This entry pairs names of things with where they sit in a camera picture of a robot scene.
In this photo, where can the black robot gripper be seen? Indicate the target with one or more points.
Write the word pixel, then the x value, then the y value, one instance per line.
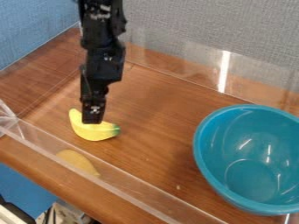
pixel 100 71

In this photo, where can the yellow toy banana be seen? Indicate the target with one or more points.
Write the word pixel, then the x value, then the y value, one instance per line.
pixel 92 132

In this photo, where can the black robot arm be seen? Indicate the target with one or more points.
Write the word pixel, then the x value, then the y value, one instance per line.
pixel 103 23

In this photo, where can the white cluttered object below table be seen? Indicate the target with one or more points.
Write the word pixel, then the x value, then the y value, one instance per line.
pixel 63 213

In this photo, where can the blue plastic bowl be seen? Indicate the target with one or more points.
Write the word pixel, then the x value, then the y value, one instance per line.
pixel 246 151

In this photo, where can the dark object under table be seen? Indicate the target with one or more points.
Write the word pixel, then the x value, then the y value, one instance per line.
pixel 12 215

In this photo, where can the clear acrylic front barrier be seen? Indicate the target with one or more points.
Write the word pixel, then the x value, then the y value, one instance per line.
pixel 38 153

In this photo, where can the clear acrylic barrier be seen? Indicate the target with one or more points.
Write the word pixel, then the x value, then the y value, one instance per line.
pixel 237 75
pixel 38 153

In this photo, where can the clear acrylic back barrier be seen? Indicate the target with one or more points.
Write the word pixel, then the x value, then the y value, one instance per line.
pixel 237 75

